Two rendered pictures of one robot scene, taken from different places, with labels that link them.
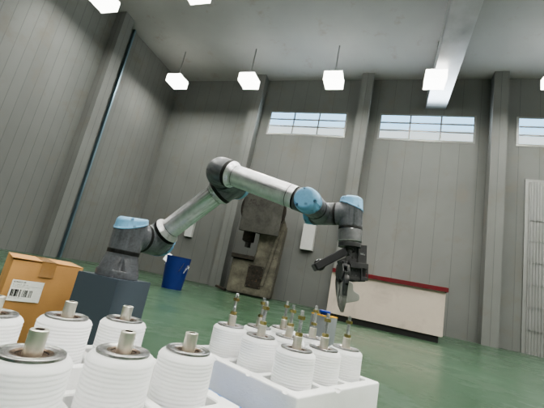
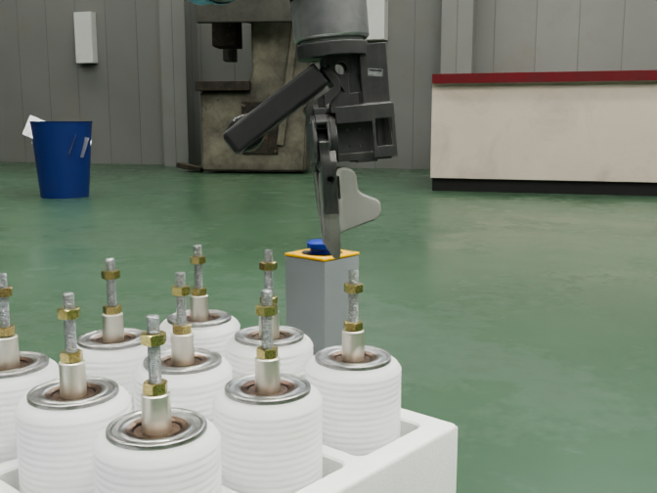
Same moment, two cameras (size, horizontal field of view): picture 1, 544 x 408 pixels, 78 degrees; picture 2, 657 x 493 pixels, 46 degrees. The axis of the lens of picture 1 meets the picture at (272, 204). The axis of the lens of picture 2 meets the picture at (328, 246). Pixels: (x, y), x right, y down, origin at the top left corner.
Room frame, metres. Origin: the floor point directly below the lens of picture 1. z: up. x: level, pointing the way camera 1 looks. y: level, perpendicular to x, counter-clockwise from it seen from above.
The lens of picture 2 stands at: (0.29, -0.23, 0.48)
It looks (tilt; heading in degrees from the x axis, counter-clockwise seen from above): 9 degrees down; 357
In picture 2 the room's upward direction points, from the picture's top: straight up
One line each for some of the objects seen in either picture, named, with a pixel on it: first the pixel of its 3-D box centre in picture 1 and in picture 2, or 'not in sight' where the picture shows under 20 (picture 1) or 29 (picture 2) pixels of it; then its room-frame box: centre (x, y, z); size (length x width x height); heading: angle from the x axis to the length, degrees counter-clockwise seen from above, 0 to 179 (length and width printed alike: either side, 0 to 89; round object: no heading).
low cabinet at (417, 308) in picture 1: (383, 303); (560, 131); (6.45, -2.40, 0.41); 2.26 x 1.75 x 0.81; 160
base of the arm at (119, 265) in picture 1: (120, 263); not in sight; (1.30, 0.51, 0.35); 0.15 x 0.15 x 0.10
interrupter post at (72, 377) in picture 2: (261, 330); (72, 379); (0.93, -0.04, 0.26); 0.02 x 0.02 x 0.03
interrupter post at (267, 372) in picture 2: (324, 343); (267, 375); (0.93, -0.21, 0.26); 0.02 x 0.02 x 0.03
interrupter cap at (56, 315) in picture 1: (66, 316); not in sight; (0.70, 0.35, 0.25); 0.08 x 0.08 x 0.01
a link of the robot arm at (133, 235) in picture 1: (130, 233); not in sight; (1.31, 0.51, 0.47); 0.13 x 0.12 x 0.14; 154
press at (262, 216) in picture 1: (257, 237); (246, 33); (7.93, 0.19, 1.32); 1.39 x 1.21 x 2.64; 70
